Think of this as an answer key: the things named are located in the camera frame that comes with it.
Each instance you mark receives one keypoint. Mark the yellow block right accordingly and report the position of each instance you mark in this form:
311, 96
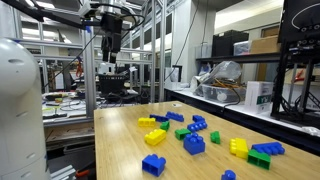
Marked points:
238, 147

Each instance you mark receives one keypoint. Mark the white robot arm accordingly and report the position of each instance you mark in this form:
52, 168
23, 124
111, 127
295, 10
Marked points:
22, 139

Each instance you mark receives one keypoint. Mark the small green block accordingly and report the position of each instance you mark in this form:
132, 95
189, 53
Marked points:
215, 137
165, 125

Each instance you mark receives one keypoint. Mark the small blue block far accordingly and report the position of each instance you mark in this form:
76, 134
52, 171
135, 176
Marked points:
197, 118

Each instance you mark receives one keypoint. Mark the white cardboard box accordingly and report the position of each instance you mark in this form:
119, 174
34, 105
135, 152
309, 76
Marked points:
258, 96

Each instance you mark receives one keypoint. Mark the small green block right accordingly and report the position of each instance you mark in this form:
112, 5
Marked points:
215, 137

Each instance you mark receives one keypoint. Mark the blue long block right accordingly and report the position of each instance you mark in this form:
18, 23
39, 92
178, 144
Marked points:
271, 148

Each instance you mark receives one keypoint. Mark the blue block with studs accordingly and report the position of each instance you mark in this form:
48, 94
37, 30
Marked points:
196, 126

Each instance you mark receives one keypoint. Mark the blue long block far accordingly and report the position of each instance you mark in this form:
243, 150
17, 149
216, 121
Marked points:
175, 116

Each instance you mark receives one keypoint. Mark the blue block bottom edge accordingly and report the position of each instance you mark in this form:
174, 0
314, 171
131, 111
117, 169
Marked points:
228, 175

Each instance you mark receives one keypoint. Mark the large blue block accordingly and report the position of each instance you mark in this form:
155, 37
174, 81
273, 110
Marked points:
194, 144

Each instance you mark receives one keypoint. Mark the blue block front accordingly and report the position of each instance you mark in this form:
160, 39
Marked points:
153, 164

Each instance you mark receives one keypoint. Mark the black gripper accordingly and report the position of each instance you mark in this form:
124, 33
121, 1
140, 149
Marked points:
112, 26

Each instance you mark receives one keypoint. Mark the small green block far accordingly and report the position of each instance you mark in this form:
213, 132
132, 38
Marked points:
165, 125

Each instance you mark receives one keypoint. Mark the black wire basket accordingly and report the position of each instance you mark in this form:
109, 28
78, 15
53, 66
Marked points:
111, 83

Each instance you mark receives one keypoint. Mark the yellow block far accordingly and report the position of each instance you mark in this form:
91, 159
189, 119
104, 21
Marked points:
146, 122

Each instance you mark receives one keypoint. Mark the black 3D printer frame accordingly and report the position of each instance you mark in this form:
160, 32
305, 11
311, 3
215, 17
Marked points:
299, 37

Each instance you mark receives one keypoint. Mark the yellow block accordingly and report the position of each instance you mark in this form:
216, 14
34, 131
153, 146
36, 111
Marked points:
155, 136
146, 122
238, 147

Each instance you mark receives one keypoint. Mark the blue flat long block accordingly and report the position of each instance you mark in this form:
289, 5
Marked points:
159, 118

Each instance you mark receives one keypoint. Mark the yellow block near centre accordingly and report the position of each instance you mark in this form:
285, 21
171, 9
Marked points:
155, 136

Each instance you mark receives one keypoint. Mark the clear plastic bin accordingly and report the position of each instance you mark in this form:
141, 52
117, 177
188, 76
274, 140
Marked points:
223, 95

